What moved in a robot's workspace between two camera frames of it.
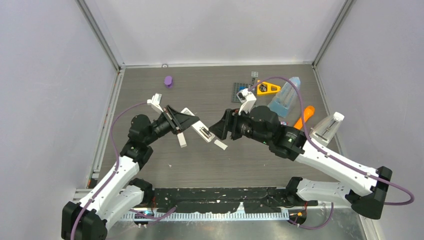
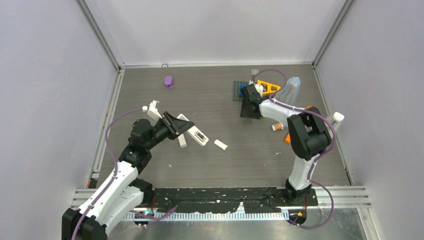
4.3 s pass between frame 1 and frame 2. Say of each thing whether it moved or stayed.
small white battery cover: stayed
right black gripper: moved
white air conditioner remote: moved
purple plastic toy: stayed
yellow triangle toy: stayed
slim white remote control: stayed
